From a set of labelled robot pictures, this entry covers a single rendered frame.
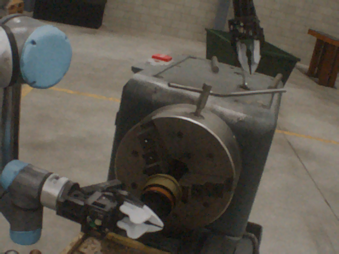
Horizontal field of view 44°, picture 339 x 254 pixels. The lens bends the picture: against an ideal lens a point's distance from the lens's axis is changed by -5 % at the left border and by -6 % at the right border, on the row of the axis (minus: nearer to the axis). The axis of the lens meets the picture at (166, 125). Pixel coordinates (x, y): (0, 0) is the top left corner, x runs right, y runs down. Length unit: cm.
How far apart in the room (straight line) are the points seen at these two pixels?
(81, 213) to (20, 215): 17
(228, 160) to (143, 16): 1002
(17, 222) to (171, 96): 54
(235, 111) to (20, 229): 63
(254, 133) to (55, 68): 59
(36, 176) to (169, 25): 1016
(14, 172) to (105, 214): 23
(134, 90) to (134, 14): 978
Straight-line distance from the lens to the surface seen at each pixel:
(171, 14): 1096
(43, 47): 79
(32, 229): 101
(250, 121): 118
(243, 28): 110
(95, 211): 86
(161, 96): 122
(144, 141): 104
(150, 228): 90
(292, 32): 1146
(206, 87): 105
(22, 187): 94
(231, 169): 106
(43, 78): 81
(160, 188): 96
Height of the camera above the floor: 156
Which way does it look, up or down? 20 degrees down
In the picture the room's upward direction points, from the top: 12 degrees clockwise
